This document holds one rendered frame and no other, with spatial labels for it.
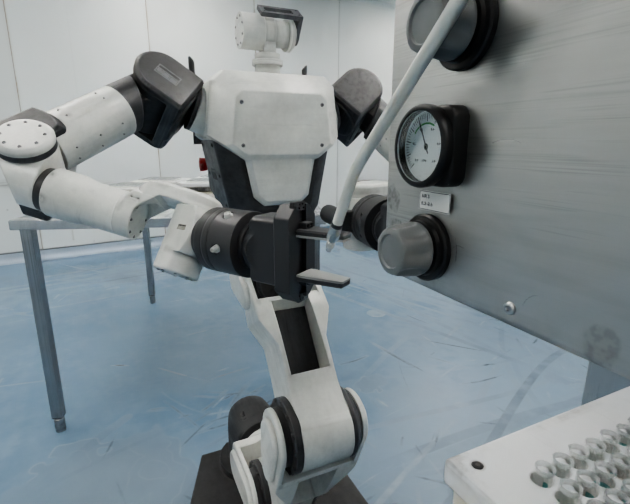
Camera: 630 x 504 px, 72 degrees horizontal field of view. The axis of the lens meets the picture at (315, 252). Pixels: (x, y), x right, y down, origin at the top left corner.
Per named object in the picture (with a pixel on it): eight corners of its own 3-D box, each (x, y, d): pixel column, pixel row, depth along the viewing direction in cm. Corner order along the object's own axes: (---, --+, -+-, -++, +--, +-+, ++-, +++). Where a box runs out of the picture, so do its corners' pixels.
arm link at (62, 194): (104, 206, 57) (-36, 163, 57) (116, 254, 65) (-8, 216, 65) (143, 160, 64) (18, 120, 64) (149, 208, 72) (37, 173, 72)
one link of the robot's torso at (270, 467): (234, 474, 115) (260, 391, 82) (303, 452, 123) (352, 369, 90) (249, 540, 106) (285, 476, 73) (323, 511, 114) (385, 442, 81)
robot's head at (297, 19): (249, 41, 90) (254, 1, 85) (288, 44, 94) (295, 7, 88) (257, 55, 87) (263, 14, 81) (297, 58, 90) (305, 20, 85)
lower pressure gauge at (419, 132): (391, 184, 22) (394, 106, 21) (413, 183, 22) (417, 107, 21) (441, 192, 18) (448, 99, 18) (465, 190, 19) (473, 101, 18)
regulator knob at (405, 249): (369, 275, 23) (372, 189, 22) (405, 270, 24) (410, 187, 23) (408, 295, 20) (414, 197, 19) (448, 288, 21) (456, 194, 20)
